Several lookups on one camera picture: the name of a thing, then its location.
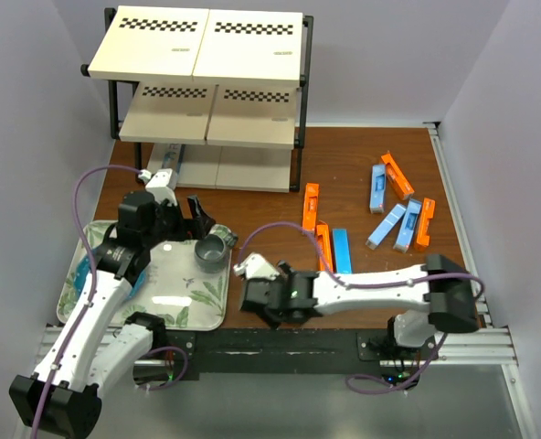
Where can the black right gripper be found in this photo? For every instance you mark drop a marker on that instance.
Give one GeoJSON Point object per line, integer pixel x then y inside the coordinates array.
{"type": "Point", "coordinates": [285, 268]}

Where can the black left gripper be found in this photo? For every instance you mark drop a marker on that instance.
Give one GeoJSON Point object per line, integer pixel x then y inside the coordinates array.
{"type": "Point", "coordinates": [201, 221]}

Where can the silver blue toothpaste box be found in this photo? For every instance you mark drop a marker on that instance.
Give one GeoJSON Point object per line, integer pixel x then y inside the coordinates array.
{"type": "Point", "coordinates": [173, 156]}

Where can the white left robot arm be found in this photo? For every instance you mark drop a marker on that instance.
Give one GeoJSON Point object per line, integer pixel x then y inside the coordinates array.
{"type": "Point", "coordinates": [63, 395]}

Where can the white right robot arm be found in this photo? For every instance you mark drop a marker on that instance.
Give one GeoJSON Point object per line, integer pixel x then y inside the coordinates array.
{"type": "Point", "coordinates": [435, 296]}

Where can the grey ceramic mug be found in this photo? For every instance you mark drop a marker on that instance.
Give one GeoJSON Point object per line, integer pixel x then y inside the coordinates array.
{"type": "Point", "coordinates": [212, 252]}

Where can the metallic blue toothpaste box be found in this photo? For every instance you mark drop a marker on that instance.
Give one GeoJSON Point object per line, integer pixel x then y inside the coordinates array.
{"type": "Point", "coordinates": [342, 253]}

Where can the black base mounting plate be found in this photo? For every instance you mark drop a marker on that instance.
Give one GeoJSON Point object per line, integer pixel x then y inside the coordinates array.
{"type": "Point", "coordinates": [296, 351]}

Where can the leaf-patterned white tray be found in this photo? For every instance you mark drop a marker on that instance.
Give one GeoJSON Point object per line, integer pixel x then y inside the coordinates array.
{"type": "Point", "coordinates": [173, 287]}

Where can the orange toothpaste box centre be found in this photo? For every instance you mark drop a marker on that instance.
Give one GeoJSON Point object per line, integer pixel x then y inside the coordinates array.
{"type": "Point", "coordinates": [323, 238]}

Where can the orange toothpaste box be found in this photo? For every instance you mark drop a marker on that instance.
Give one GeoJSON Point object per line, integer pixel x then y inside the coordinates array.
{"type": "Point", "coordinates": [310, 207]}
{"type": "Point", "coordinates": [323, 238]}
{"type": "Point", "coordinates": [422, 239]}
{"type": "Point", "coordinates": [396, 177]}

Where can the orange toothpaste box left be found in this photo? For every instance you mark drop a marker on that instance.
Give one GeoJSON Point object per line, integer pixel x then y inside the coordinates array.
{"type": "Point", "coordinates": [310, 207]}

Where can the light blue toothpaste box tilted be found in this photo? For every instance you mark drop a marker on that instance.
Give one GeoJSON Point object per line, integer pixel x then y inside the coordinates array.
{"type": "Point", "coordinates": [386, 225]}

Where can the blue toothpaste box right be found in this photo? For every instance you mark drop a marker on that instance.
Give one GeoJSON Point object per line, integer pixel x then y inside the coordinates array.
{"type": "Point", "coordinates": [408, 225]}

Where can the orange toothpaste box right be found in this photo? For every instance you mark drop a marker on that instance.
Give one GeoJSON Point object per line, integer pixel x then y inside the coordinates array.
{"type": "Point", "coordinates": [422, 239]}

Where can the blue toothpaste box upper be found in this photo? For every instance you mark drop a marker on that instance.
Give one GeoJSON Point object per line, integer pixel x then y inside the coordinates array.
{"type": "Point", "coordinates": [378, 188]}

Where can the orange toothpaste box upper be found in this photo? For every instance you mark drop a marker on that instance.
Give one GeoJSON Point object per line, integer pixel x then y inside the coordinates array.
{"type": "Point", "coordinates": [396, 177]}

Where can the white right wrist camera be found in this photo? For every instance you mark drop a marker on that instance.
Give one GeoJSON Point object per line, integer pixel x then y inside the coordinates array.
{"type": "Point", "coordinates": [255, 266]}

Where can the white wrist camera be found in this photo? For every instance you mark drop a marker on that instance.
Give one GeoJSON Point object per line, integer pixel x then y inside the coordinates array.
{"type": "Point", "coordinates": [255, 266]}
{"type": "Point", "coordinates": [162, 185]}

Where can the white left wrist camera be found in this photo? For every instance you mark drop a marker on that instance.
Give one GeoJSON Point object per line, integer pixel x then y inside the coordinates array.
{"type": "Point", "coordinates": [162, 185]}

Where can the black frame three-tier shelf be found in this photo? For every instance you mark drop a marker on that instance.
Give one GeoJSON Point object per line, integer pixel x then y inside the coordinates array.
{"type": "Point", "coordinates": [232, 86]}

